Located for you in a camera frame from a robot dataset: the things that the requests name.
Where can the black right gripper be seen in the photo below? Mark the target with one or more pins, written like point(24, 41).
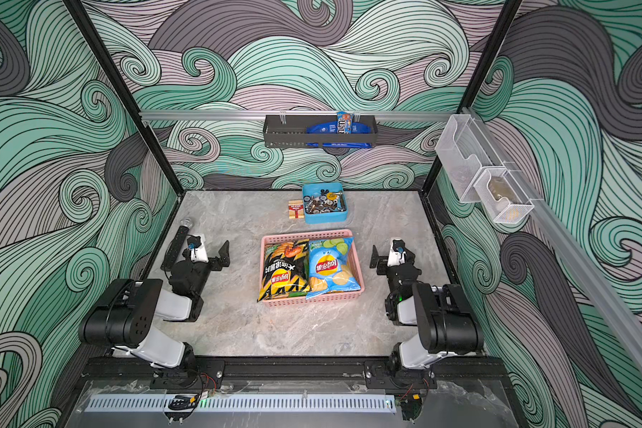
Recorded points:
point(398, 267)

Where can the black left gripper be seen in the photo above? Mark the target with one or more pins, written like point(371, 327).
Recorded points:
point(223, 259)

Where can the blue potato chips bag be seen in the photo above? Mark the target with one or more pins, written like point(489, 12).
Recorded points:
point(329, 270)

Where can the black yellow potato chips bag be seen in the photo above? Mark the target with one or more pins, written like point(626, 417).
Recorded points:
point(285, 270)

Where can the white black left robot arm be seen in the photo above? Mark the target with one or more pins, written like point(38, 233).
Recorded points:
point(122, 318)

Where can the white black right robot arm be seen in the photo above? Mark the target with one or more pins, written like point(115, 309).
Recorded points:
point(445, 322)

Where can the pink perforated plastic basket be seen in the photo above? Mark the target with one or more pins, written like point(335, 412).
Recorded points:
point(317, 235)

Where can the blue plastic tray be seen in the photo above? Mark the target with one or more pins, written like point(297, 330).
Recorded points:
point(324, 218)

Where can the assorted small parts in tray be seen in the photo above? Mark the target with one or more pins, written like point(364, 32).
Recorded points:
point(325, 202)

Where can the red yellow matchbox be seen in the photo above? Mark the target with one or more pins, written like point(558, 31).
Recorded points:
point(296, 209)

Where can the small clear plastic bin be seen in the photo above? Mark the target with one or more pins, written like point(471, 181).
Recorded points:
point(504, 201)

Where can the blue snack package on shelf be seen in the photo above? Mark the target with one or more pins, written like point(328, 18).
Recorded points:
point(335, 133)

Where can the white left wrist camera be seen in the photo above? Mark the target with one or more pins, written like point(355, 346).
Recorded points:
point(196, 248)

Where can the clear plastic wall bin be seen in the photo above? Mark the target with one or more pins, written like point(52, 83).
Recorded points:
point(465, 150)

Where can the black wall shelf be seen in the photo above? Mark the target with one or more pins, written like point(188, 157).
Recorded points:
point(291, 133)

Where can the aluminium wall rail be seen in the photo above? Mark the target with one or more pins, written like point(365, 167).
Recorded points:
point(252, 115)

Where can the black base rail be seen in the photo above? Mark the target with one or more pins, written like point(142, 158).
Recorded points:
point(375, 373)

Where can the white slotted cable duct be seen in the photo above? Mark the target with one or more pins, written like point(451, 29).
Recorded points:
point(247, 403)

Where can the black right frame post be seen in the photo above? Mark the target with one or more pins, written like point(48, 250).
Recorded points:
point(486, 24)

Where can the black metal frame post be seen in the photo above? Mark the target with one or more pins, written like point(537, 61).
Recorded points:
point(98, 48)

